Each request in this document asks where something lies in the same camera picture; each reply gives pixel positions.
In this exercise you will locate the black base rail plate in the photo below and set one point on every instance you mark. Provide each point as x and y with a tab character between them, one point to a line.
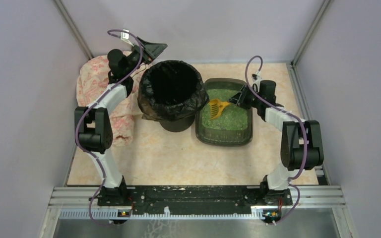
187	200

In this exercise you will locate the black trash bin with bag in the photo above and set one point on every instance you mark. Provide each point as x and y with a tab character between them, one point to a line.
171	93

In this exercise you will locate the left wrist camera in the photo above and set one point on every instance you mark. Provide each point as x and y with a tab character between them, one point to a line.
125	38

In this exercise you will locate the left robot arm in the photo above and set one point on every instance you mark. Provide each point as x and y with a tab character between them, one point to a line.
93	132

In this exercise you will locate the yellow litter scoop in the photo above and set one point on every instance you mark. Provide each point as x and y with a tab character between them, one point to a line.
216	108

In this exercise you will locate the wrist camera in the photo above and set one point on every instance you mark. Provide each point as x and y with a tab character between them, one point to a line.
125	38
256	77

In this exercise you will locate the pink patterned cloth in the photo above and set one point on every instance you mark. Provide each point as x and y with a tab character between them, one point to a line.
91	83

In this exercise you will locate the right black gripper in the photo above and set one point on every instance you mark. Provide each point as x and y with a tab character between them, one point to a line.
244	97

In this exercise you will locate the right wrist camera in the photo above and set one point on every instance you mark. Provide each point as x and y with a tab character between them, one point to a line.
256	77

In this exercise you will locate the green cat litter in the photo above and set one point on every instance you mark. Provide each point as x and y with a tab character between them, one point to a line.
232	117

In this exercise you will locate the aluminium frame rail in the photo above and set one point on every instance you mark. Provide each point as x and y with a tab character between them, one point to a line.
77	203

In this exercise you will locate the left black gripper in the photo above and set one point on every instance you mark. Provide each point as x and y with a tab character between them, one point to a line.
143	50

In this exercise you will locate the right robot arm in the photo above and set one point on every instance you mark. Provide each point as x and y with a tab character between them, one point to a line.
301	146

